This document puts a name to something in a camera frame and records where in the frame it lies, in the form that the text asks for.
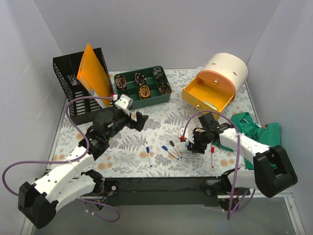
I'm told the light green clear highlighter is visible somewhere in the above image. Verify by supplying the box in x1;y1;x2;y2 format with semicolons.
204;101;218;110

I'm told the cream cylindrical drawer box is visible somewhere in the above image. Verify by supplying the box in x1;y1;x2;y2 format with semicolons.
181;52;248;113

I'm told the orange plastic folder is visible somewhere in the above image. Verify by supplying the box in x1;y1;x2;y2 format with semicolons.
77;44;112;97

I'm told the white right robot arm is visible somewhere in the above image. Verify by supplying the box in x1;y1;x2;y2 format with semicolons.
180;112;298;198

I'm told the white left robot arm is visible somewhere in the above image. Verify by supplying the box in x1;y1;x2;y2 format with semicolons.
18;108;148;229

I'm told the red cap marker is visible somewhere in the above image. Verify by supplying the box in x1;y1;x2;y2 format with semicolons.
211;146;215;168

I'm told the black cap marker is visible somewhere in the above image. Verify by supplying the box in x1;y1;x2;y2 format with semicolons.
170;141;182;158

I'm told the blue cap marker left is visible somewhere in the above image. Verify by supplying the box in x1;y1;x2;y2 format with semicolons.
146;146;153;167

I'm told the blue cap marker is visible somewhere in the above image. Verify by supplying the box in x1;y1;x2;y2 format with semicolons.
162;145;179;160
146;146;153;167

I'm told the blue cap marker middle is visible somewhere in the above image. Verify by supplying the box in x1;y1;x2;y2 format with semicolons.
162;145;179;160

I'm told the black mesh file holder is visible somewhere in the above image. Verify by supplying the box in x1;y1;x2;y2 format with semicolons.
52;47;119;126

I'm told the green compartment tray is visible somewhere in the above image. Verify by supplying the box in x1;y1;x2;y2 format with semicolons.
113;66;172;109

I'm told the green cloth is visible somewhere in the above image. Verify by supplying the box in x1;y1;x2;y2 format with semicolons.
212;112;281;171

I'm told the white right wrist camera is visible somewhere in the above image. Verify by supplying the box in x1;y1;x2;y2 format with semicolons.
178;128;194;143

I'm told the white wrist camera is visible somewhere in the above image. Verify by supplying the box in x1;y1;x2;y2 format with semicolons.
113;94;133;116
178;128;194;143

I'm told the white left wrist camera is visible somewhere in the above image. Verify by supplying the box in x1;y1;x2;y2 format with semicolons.
113;94;133;116

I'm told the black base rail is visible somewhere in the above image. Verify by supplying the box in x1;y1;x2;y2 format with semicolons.
104;176;230;207

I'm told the aluminium frame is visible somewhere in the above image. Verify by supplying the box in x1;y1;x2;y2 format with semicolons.
22;192;306;235

